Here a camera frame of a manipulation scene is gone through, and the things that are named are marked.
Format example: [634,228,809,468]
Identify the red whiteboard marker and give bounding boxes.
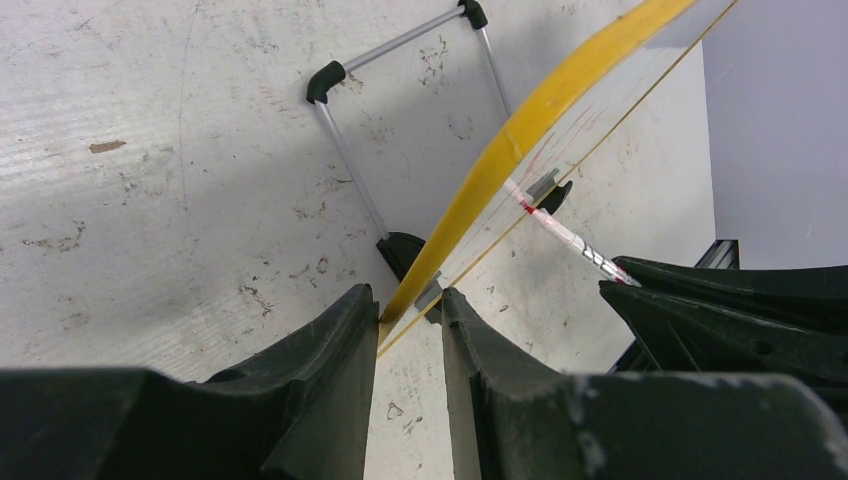
[502,178,641,287]

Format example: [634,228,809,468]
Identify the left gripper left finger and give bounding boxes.
[1,284,379,479]

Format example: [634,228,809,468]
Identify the yellow framed whiteboard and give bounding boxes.
[378,1,732,353]

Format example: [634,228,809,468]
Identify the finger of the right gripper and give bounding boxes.
[614,256,847,335]
[599,281,847,398]

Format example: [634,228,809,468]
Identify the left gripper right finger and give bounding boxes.
[442,288,847,479]

